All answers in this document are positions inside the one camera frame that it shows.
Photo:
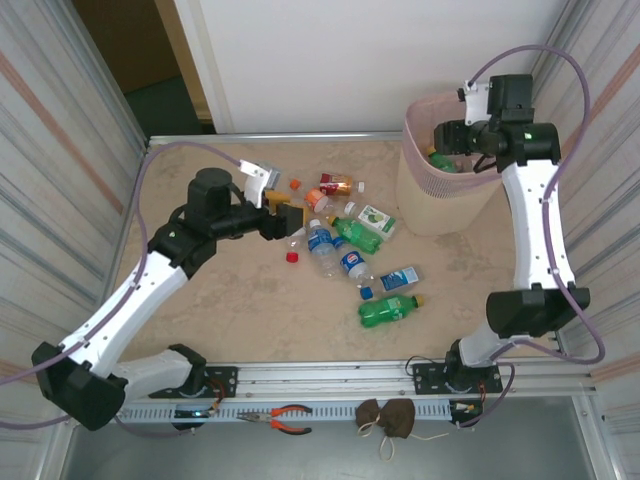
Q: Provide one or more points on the beige mesh waste bin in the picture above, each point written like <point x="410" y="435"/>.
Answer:
<point x="430" y="215"/>

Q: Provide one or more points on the brown wooden door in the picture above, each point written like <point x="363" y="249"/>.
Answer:
<point x="125" y="40"/>

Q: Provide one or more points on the lime drink bottle white label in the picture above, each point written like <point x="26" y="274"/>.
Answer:
<point x="375" y="218"/>

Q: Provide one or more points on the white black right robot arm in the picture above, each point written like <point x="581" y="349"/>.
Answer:
<point x="537" y="225"/>

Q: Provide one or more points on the wide aluminium base rail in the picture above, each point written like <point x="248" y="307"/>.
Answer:
<point x="325" y="380"/>

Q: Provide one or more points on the clear Pepsi bottle blue cap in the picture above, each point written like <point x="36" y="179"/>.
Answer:
<point x="351" y="261"/>

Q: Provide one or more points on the clear water bottle blue label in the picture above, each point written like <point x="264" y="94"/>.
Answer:
<point x="320" y="242"/>

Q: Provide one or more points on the red gold label bottle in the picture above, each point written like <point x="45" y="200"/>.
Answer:
<point x="334" y="185"/>

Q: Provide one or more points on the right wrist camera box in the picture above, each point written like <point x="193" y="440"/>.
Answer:
<point x="475" y="100"/>

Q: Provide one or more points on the right robot arm with camera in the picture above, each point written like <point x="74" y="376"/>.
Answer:
<point x="615" y="225"/>

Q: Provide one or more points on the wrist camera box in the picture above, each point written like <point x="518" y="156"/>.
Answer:
<point x="255" y="180"/>
<point x="475" y="100"/>

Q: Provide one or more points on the striped side panel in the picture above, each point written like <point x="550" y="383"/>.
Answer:
<point x="50" y="175"/>

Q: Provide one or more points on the clear bottle light blue label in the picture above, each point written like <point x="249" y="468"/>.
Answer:
<point x="397" y="278"/>

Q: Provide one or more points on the aluminium corner post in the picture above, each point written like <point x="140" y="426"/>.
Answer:
<point x="561" y="25"/>
<point x="104" y="75"/>

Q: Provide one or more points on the small electronics board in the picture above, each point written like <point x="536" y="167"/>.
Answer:
<point x="465" y="409"/>
<point x="195" y="414"/>

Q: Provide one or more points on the clear bottle orange label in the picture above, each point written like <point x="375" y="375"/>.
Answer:
<point x="315" y="199"/>

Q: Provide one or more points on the grey metal shelf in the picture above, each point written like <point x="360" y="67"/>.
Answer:
<point x="325" y="460"/>

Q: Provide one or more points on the green plastic bottle yellow cap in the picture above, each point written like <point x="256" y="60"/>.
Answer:
<point x="385" y="311"/>
<point x="357" y="235"/>
<point x="442" y="162"/>

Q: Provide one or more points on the pink plastic bin liner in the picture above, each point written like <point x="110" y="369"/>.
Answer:
<point x="420" y="175"/>

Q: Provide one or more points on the aluminium side frame rail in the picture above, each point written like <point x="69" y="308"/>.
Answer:
<point x="116" y="270"/>

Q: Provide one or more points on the red white label bottle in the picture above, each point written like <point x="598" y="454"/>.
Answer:
<point x="292" y="258"/>

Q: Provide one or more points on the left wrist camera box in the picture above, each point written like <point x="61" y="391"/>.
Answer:
<point x="255" y="180"/>

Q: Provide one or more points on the beige door frame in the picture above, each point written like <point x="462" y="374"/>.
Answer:
<point x="186" y="60"/>

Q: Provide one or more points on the brown cloth pouch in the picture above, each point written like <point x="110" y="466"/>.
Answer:
<point x="369" y="412"/>
<point x="400" y="417"/>

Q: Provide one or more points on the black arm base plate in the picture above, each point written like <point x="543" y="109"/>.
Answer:
<point x="425" y="377"/>
<point x="225" y="380"/>

